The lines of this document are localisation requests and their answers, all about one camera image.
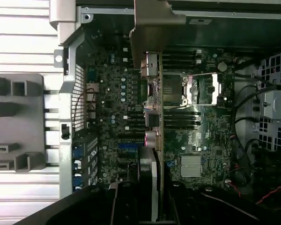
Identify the CPU socket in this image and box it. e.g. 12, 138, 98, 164
163, 73, 191, 107

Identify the green motherboard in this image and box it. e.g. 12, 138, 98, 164
84, 28, 237, 188

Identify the round coin battery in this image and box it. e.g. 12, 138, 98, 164
217, 60, 228, 72

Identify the thin dark wire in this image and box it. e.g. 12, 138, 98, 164
72, 87, 96, 128

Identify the grey parts rack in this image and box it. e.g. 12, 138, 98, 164
0, 73, 46, 173

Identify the perforated metal disk bay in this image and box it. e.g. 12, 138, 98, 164
257, 48, 281, 152

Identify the grey card retention latch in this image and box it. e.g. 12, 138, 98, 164
49, 0, 77, 31

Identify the blue expansion slot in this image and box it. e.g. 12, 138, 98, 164
118, 142, 141, 149

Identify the red and black wire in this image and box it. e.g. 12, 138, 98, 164
226, 135, 244, 198

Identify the open grey PC case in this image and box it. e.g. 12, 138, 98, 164
53, 0, 281, 225

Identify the black RAM slot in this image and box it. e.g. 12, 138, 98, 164
163, 59, 202, 64
126, 120, 202, 125
126, 116, 202, 120
163, 48, 202, 53
126, 124, 202, 129
126, 110, 202, 116
163, 64, 202, 70
163, 53, 202, 59

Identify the black expansion slot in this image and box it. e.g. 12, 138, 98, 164
118, 134, 141, 141

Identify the metal socket cover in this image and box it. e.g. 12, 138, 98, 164
189, 73, 225, 106

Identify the silver chipset heatsink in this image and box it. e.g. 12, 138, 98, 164
180, 154, 202, 177

